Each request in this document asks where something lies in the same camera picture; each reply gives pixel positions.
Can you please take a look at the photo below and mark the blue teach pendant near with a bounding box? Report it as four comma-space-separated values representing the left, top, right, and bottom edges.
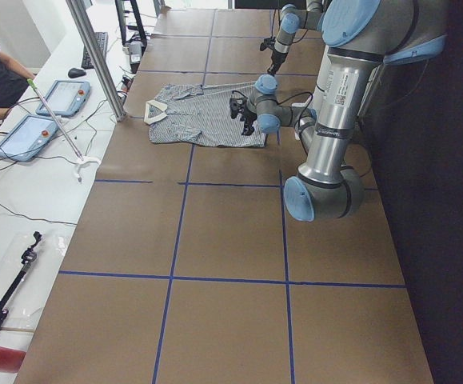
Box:
0, 114, 58, 162

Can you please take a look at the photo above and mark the blue teach pendant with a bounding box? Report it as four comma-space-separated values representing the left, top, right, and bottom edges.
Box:
0, 114, 58, 162
44, 80, 91, 118

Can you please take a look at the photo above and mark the blue teach pendant far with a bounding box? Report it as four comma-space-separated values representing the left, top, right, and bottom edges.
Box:
44, 80, 91, 118

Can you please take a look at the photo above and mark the aluminium frame post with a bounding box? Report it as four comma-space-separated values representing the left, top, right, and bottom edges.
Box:
66, 0, 126, 122

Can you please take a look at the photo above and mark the black computer mouse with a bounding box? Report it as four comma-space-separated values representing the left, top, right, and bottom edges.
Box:
67, 67, 86, 78

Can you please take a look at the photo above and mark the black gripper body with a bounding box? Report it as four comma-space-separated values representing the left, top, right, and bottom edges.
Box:
260, 37, 287, 68
230, 98, 255, 126

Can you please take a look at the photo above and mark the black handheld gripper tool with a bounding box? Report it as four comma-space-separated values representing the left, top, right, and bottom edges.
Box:
0, 231, 42, 329

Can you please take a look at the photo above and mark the black keyboard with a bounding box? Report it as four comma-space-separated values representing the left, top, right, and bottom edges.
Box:
81, 31, 109, 70

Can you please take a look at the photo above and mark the silver reacher grabber stick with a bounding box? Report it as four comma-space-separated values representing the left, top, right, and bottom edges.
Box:
27, 78, 101, 183

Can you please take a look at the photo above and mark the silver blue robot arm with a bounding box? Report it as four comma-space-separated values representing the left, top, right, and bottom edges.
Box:
230, 1, 449, 222
260, 0, 331, 75

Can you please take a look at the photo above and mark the navy white striped polo shirt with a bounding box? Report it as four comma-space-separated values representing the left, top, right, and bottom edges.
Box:
144, 82, 266, 147

